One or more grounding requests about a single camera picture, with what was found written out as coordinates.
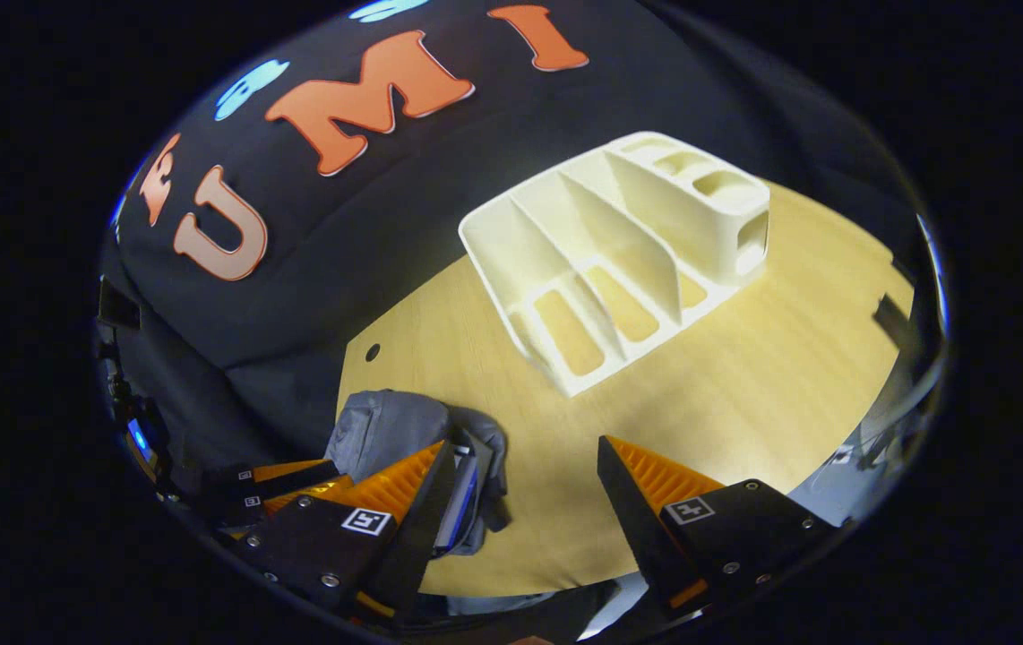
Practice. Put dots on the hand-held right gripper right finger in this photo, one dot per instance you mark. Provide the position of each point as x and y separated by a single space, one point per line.
632 524

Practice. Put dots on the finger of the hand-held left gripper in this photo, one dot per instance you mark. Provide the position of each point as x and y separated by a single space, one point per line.
283 497
279 475

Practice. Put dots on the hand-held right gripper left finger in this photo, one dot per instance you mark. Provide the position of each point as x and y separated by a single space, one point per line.
417 528

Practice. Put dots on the blue book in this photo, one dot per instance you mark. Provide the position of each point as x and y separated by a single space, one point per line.
458 511

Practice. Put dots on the grey schoolbag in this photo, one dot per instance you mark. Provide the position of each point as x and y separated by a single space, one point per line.
386 425

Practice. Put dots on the white plastic bookshelf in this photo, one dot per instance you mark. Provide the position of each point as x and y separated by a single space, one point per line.
520 260

